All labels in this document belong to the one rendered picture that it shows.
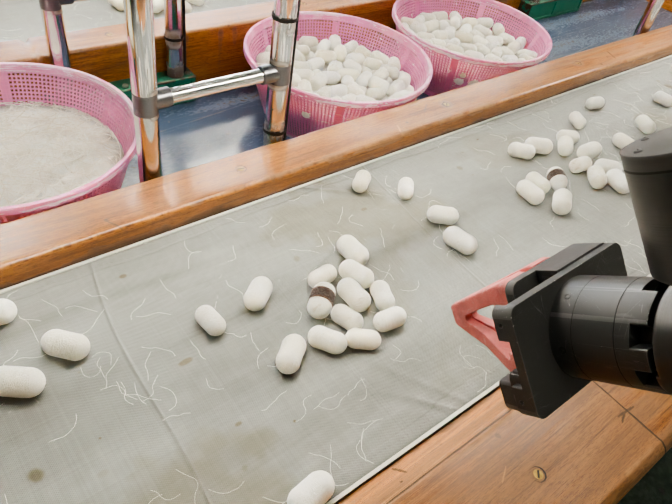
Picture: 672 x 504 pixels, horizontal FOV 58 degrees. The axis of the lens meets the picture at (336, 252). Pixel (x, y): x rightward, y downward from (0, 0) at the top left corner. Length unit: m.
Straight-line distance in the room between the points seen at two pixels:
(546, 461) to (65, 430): 0.35
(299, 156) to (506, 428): 0.36
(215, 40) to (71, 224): 0.44
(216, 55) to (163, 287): 0.48
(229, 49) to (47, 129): 0.32
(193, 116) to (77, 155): 0.22
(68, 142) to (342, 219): 0.32
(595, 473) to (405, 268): 0.25
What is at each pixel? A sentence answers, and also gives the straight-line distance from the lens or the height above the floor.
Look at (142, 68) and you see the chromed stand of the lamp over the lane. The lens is 0.58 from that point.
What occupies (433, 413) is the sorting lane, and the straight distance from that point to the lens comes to 0.51.
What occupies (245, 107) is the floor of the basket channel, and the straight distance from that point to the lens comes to 0.92.
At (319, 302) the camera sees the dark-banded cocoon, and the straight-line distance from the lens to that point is 0.53.
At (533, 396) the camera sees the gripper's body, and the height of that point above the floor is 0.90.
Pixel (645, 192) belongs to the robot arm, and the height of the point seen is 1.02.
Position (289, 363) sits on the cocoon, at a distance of 0.49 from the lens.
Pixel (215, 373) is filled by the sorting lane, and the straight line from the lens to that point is 0.50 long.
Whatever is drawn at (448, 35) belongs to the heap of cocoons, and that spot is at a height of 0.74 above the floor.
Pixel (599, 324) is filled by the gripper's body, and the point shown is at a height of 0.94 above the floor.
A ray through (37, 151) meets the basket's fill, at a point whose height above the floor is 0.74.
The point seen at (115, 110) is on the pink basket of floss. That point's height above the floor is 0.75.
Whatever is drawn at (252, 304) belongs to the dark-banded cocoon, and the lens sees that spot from 0.53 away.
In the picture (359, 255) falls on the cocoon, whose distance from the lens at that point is 0.58.
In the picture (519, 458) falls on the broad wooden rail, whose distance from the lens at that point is 0.48.
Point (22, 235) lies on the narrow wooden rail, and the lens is 0.59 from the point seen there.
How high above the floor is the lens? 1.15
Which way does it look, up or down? 43 degrees down
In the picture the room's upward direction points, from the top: 12 degrees clockwise
